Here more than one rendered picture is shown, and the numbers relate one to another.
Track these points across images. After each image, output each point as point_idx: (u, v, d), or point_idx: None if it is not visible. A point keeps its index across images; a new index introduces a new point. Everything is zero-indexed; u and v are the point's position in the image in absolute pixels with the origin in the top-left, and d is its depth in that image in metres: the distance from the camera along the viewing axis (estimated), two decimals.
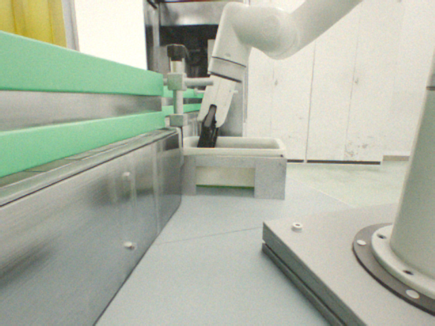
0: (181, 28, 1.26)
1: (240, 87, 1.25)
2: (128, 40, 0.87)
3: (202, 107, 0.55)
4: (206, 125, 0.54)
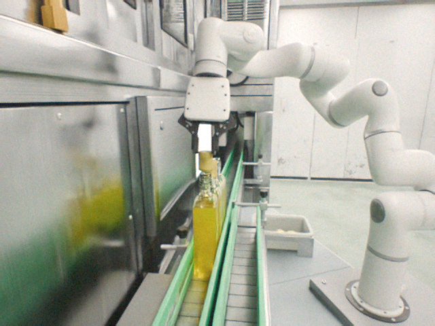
0: None
1: (269, 153, 1.75)
2: (206, 142, 1.38)
3: (228, 106, 0.61)
4: (235, 123, 0.63)
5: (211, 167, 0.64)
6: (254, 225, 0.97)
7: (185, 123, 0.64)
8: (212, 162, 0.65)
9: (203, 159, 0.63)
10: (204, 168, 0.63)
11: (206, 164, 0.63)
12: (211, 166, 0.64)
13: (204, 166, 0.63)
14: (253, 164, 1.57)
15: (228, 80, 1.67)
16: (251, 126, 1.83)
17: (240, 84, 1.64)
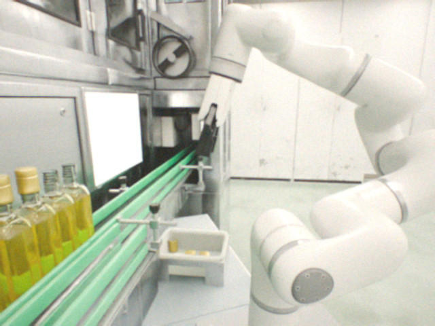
0: None
1: (217, 155, 1.55)
2: (127, 142, 1.18)
3: (202, 106, 0.56)
4: (206, 123, 0.54)
5: (3, 200, 0.45)
6: None
7: None
8: (9, 192, 0.45)
9: None
10: None
11: None
12: (4, 199, 0.45)
13: None
14: (193, 167, 1.37)
15: (168, 72, 1.47)
16: (199, 125, 1.62)
17: (181, 77, 1.44)
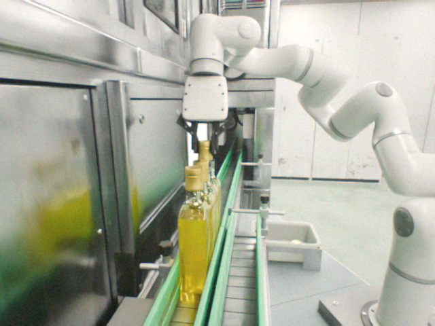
0: None
1: (270, 153, 1.63)
2: (201, 140, 1.26)
3: (226, 105, 0.61)
4: (234, 122, 0.62)
5: (200, 186, 0.53)
6: (253, 234, 0.84)
7: (184, 123, 0.63)
8: (202, 180, 0.53)
9: (191, 177, 0.51)
10: (192, 188, 0.52)
11: (195, 183, 0.52)
12: (200, 185, 0.53)
13: (192, 185, 0.52)
14: (253, 164, 1.45)
15: (226, 74, 1.55)
16: (250, 124, 1.70)
17: (239, 79, 1.52)
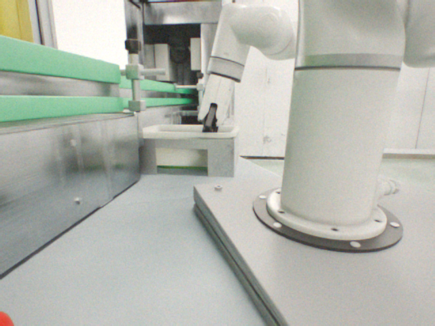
0: (164, 26, 1.33)
1: None
2: (109, 37, 0.94)
3: (202, 106, 0.56)
4: (207, 125, 0.55)
5: None
6: (120, 111, 0.52)
7: None
8: None
9: None
10: None
11: None
12: None
13: None
14: (192, 87, 1.13)
15: None
16: (199, 51, 1.38)
17: None
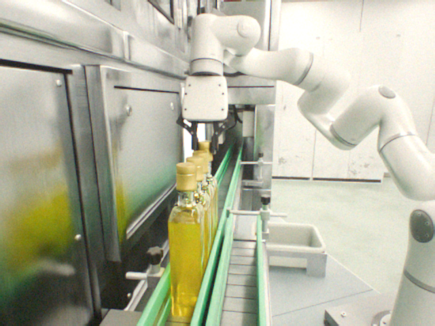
0: None
1: (270, 151, 1.57)
2: (199, 138, 1.20)
3: (226, 105, 0.61)
4: (234, 122, 0.62)
5: (194, 186, 0.46)
6: (254, 238, 0.78)
7: (184, 123, 0.63)
8: (196, 178, 0.47)
9: (183, 176, 0.45)
10: (184, 188, 0.46)
11: (187, 183, 0.46)
12: (194, 185, 0.47)
13: (184, 185, 0.46)
14: (253, 163, 1.39)
15: (225, 69, 1.49)
16: (250, 121, 1.64)
17: (238, 74, 1.45)
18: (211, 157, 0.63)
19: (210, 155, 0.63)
